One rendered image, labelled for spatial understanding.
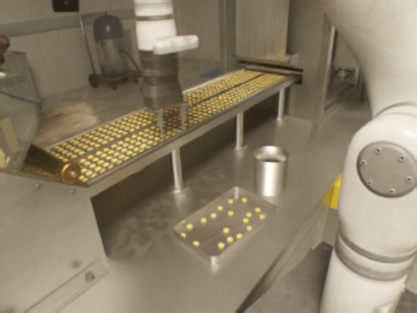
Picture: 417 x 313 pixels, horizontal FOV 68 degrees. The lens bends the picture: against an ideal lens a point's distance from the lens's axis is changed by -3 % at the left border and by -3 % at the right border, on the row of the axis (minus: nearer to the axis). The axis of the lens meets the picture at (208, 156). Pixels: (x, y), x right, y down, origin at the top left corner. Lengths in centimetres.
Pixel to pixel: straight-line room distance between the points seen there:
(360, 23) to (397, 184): 16
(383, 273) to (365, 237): 5
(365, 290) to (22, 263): 47
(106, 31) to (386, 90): 423
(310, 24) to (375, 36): 77
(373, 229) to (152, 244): 42
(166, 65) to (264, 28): 57
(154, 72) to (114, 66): 396
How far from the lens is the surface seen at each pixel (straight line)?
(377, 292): 45
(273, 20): 110
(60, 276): 61
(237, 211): 71
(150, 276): 60
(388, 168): 34
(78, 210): 56
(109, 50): 453
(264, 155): 79
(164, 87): 63
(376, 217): 37
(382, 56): 37
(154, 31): 60
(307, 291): 58
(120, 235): 69
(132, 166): 62
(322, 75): 113
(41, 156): 59
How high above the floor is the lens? 125
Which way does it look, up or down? 29 degrees down
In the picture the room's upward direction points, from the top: 2 degrees counter-clockwise
